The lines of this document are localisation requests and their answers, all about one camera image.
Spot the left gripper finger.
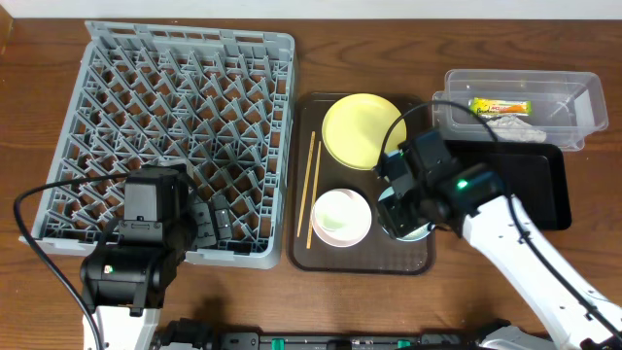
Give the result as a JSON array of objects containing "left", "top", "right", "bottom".
[
  {"left": 190, "top": 201, "right": 215, "bottom": 249},
  {"left": 210, "top": 194, "right": 232, "bottom": 240}
]

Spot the light blue bowl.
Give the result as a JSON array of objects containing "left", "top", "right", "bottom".
[{"left": 377, "top": 188, "right": 435, "bottom": 242}]

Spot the green snack wrapper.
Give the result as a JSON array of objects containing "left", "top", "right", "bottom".
[{"left": 468, "top": 97, "right": 532, "bottom": 118}]

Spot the pink white bowl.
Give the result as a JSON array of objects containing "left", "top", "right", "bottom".
[{"left": 311, "top": 189, "right": 372, "bottom": 248}]

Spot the white napkin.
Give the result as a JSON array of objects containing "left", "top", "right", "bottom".
[{"left": 487, "top": 116, "right": 547, "bottom": 143}]

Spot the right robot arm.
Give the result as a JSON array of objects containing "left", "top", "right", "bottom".
[{"left": 375, "top": 131, "right": 621, "bottom": 349}]

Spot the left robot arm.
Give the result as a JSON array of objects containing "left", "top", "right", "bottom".
[{"left": 80, "top": 163, "right": 230, "bottom": 349}]

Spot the grey dishwasher rack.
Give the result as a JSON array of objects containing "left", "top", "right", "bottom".
[{"left": 31, "top": 21, "right": 296, "bottom": 269}]

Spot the yellow plate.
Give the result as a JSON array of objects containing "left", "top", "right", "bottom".
[{"left": 322, "top": 93, "right": 401, "bottom": 170}]

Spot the brown serving tray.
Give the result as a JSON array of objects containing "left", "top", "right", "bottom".
[{"left": 288, "top": 92, "right": 436, "bottom": 276}]

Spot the right wooden chopstick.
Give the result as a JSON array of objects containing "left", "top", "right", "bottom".
[{"left": 305, "top": 141, "right": 322, "bottom": 250}]

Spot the wooden chopstick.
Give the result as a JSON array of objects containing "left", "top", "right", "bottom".
[
  {"left": 305, "top": 141, "right": 322, "bottom": 250},
  {"left": 296, "top": 131, "right": 316, "bottom": 238}
]

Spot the black tray bin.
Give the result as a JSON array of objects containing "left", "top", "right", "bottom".
[{"left": 446, "top": 140, "right": 572, "bottom": 230}]

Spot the left wooden chopstick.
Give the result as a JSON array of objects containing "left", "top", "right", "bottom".
[{"left": 296, "top": 131, "right": 316, "bottom": 238}]

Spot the clear plastic bin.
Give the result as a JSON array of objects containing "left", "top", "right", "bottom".
[{"left": 432, "top": 69, "right": 609, "bottom": 151}]

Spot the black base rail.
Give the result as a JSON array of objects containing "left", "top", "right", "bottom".
[{"left": 150, "top": 318, "right": 550, "bottom": 350}]

